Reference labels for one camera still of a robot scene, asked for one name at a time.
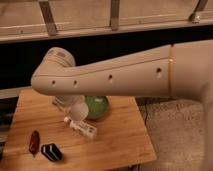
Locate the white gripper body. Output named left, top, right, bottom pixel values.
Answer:
left=54, top=95, right=84, bottom=107

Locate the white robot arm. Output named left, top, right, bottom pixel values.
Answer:
left=31, top=39, right=213, bottom=171

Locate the white plastic bottle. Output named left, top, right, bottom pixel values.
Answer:
left=64, top=117, right=97, bottom=139

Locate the green bowl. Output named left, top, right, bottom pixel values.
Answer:
left=85, top=96, right=109, bottom=120

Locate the wooden board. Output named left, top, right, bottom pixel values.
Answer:
left=0, top=89, right=156, bottom=171

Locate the metal window frame rail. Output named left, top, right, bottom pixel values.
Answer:
left=0, top=0, right=213, bottom=43

